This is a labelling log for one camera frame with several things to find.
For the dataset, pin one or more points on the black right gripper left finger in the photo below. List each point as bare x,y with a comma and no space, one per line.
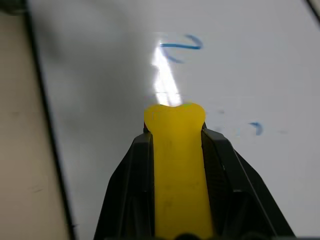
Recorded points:
130,185

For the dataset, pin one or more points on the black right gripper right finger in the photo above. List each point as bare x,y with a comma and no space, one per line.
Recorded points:
240,185

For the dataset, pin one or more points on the yellow whiteboard eraser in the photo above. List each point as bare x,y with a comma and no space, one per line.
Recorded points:
178,160

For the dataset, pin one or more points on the black-framed whiteboard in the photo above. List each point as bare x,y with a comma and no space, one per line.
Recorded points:
107,75

